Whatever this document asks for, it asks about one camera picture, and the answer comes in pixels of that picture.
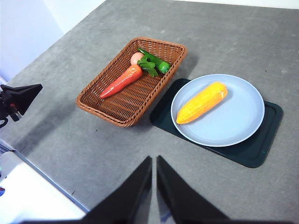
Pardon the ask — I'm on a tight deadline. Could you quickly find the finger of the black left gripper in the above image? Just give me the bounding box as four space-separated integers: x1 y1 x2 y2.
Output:
0 84 43 117

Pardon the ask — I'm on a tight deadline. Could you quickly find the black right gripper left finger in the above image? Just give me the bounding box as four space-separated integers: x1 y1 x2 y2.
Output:
80 155 153 220

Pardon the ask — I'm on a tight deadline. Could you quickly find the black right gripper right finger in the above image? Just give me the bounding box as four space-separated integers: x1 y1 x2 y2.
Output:
156 154 232 220

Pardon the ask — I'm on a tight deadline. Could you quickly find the blue round plate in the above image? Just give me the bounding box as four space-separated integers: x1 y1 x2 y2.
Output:
171 73 265 147

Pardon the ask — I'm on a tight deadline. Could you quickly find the brown wicker basket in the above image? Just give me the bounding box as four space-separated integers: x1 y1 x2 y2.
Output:
76 36 188 128

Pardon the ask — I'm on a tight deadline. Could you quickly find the black rectangular tray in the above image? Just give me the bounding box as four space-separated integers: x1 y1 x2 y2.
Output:
149 78 284 169

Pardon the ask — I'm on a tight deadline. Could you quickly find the pale peach egg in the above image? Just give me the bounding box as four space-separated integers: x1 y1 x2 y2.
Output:
130 52 144 66

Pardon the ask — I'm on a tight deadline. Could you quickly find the green pepper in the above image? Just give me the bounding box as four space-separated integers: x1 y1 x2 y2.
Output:
137 48 171 75

